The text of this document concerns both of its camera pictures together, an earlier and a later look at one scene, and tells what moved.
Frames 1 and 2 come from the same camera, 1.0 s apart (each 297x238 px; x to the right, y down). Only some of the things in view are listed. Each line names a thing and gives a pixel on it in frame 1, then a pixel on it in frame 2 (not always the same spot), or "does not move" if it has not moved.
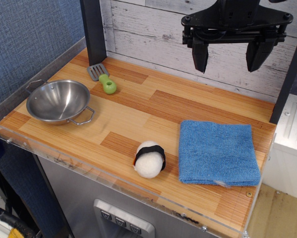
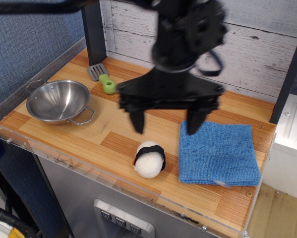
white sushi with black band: [149, 160] does not move
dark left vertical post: [93, 22] does not move
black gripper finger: [200, 55] to [138, 118]
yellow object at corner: [14, 233] does not move
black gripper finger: [258, 52] to [195, 118]
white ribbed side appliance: [286, 170] does not move
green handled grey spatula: [99, 72] does not move
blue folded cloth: [217, 153] does not move
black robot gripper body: [238, 21] to [158, 90]
